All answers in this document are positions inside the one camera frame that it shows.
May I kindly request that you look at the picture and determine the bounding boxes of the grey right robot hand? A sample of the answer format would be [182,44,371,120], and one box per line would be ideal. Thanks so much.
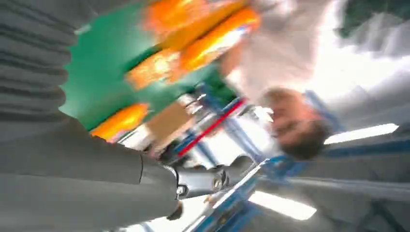
[0,116,255,232]

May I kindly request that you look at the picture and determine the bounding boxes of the brown cardboard box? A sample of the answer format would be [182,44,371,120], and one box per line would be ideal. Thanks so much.
[145,101,194,146]

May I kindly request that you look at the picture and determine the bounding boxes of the green table mat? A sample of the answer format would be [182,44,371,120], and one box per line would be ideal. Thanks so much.
[59,3,238,132]

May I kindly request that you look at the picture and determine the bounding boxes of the grey ribbed right arm sleeve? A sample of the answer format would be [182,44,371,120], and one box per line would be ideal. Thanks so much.
[0,0,129,135]

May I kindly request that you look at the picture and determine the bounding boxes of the blue metal shelving rack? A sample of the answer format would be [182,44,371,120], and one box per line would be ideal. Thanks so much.
[141,81,410,232]

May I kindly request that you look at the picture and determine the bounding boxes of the person in white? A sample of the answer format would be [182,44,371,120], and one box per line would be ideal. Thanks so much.
[219,0,335,161]

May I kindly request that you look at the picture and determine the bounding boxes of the long ceiling light panel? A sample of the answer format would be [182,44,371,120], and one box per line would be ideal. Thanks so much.
[322,123,400,145]

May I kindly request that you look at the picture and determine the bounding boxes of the red metal post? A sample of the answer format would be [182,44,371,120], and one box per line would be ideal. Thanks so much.
[177,98,247,158]

